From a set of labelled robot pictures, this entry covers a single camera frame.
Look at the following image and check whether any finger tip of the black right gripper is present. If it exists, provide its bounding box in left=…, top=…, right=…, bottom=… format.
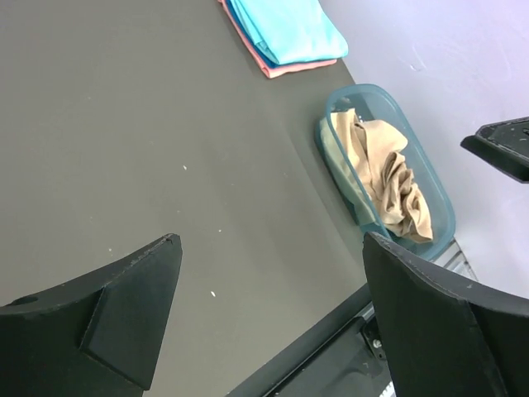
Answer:
left=460, top=117, right=529, bottom=183

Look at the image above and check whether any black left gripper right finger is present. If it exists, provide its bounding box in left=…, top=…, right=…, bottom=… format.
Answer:
left=363, top=232, right=528, bottom=396

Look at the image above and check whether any beige t shirt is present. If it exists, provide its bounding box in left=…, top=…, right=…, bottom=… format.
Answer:
left=319, top=108, right=434, bottom=243

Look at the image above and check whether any folded pink t shirt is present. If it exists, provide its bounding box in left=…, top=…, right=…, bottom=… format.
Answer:
left=217, top=0, right=337, bottom=79

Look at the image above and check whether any teal plastic bin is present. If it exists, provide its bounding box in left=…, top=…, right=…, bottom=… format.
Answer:
left=315, top=84, right=455, bottom=261

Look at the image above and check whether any folded turquoise t shirt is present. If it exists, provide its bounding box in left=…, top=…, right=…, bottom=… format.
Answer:
left=225, top=0, right=349, bottom=66

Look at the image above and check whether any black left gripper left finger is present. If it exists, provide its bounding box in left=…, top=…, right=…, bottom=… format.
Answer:
left=1, top=234, right=183, bottom=396

